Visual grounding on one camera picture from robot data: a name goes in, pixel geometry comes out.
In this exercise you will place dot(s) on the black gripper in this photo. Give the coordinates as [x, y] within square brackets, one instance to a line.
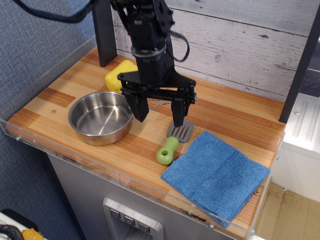
[156, 77]

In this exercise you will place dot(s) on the green handled grey spatula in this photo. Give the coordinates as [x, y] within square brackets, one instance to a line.
[175, 136]

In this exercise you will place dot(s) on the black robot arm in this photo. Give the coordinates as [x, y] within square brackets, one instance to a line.
[148, 23]

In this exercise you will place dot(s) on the blue folded cloth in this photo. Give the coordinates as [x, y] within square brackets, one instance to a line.
[216, 177]

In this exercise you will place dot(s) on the yellow toy bell pepper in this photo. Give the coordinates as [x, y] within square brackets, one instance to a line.
[111, 79]

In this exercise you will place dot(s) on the stainless steel pan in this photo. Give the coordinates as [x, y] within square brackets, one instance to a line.
[101, 118]

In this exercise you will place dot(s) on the clear acrylic table guard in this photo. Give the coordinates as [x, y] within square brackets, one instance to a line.
[127, 173]

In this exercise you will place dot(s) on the grey toy fridge cabinet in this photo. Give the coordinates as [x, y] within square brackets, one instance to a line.
[87, 184]

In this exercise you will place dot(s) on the silver dispenser button panel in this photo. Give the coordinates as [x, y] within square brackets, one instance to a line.
[126, 223]

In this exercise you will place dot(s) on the white ridged side unit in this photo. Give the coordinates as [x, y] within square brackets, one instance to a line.
[297, 164]

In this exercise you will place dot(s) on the yellow object bottom corner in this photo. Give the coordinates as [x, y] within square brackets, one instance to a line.
[31, 234]

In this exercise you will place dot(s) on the left dark frame post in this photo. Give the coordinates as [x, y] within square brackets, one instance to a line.
[104, 32]

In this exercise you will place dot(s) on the dark frame post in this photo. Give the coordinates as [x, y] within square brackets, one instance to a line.
[104, 32]
[304, 62]

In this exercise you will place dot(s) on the right dark frame post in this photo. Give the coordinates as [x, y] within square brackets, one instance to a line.
[304, 62]

